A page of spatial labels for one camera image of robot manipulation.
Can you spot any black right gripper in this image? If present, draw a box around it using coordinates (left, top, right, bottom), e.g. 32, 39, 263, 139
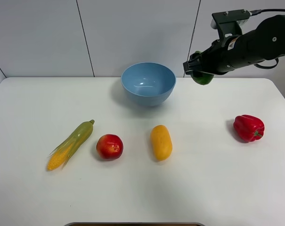
183, 30, 262, 78

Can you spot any green lime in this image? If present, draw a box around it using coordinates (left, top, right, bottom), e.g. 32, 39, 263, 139
192, 57, 214, 85

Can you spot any yellow mango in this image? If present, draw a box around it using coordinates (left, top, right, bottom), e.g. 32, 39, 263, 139
150, 125, 172, 161

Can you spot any red apple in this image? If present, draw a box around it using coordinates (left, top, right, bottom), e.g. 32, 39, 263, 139
96, 134, 123, 161

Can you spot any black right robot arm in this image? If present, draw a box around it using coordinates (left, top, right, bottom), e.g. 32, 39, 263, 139
183, 10, 285, 78

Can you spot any blue plastic bowl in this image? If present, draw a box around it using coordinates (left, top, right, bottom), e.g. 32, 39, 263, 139
121, 62, 176, 107

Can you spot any red bell pepper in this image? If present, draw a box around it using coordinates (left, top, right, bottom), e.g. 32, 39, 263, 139
233, 114, 265, 143

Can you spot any corn cob with husk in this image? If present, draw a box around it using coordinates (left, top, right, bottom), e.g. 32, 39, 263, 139
46, 120, 95, 171

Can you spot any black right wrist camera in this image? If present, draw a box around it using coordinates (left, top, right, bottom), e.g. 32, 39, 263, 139
212, 9, 251, 41

